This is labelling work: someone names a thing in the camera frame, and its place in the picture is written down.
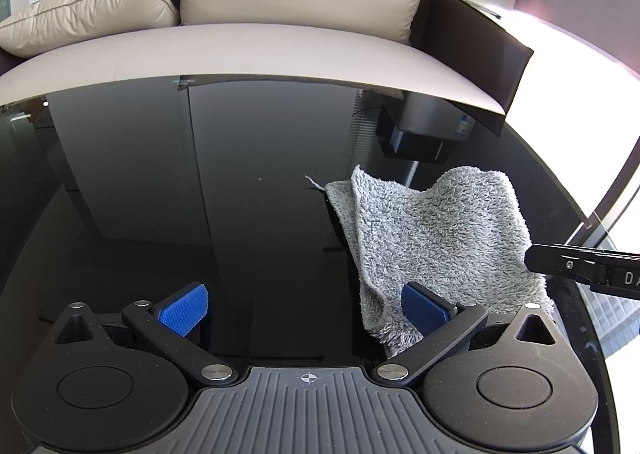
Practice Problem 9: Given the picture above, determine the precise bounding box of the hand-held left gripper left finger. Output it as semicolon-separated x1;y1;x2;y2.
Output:
32;282;238;386

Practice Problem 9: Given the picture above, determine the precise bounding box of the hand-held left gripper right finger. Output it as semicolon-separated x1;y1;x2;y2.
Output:
371;281;571;385

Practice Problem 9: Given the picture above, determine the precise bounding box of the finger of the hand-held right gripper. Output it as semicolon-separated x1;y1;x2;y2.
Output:
525;243;604;283

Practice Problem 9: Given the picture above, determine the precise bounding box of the grey towel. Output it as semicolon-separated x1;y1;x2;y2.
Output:
305;165;557;357

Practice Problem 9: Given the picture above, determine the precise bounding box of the dark brown sofa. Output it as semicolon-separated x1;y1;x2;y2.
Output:
0;0;535;137

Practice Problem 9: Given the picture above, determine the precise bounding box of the small beige cushion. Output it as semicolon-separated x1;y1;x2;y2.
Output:
0;0;180;59

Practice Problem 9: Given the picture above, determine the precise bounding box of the grey window frame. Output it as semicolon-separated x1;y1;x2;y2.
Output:
570;131;640;247

